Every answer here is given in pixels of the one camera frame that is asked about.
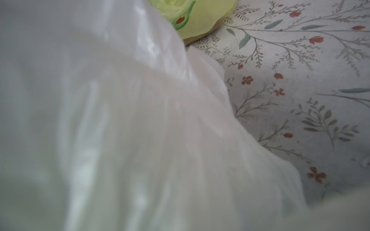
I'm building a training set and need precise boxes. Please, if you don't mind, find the white plastic bag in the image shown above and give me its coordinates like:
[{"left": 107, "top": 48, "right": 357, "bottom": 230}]
[{"left": 1, "top": 1, "right": 370, "bottom": 231}]

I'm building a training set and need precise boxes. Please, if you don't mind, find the yellow-green plastic bag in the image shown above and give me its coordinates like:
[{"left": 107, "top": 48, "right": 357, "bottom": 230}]
[{"left": 149, "top": 0, "right": 238, "bottom": 40}]

